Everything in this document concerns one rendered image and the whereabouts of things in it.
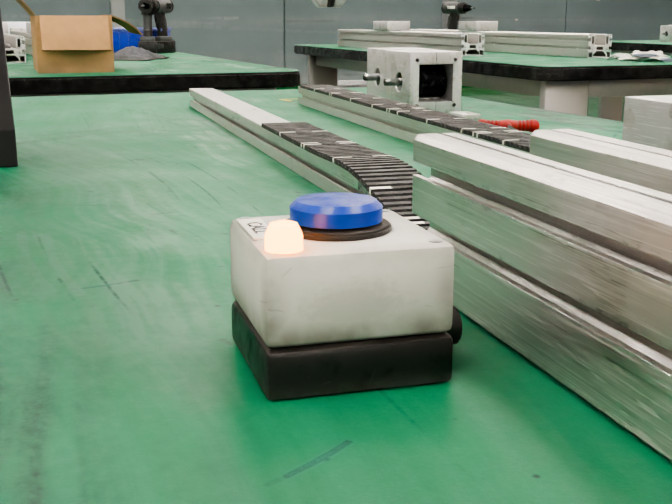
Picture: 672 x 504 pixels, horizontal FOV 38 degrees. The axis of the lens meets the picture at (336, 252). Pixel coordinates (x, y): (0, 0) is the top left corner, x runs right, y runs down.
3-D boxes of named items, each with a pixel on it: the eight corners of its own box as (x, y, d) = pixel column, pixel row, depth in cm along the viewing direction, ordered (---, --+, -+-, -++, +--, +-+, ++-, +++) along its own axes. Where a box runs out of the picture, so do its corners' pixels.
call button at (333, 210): (280, 236, 44) (279, 191, 43) (365, 230, 45) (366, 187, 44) (302, 256, 40) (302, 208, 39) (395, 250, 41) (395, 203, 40)
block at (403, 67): (371, 109, 161) (372, 50, 159) (435, 107, 164) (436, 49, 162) (394, 114, 152) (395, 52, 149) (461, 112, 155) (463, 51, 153)
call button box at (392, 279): (231, 341, 46) (227, 210, 45) (423, 323, 49) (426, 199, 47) (267, 403, 39) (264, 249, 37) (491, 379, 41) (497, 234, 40)
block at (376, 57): (353, 102, 173) (354, 47, 171) (414, 101, 176) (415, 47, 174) (372, 107, 164) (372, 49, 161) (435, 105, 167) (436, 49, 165)
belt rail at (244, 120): (189, 106, 166) (189, 88, 165) (213, 105, 167) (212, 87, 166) (357, 212, 76) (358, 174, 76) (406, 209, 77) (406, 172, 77)
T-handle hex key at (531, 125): (474, 131, 130) (475, 118, 129) (537, 131, 130) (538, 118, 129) (493, 147, 114) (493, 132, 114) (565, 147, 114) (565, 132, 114)
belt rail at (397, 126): (298, 103, 171) (298, 86, 170) (320, 103, 172) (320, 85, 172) (575, 200, 81) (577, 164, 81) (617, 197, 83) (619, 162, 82)
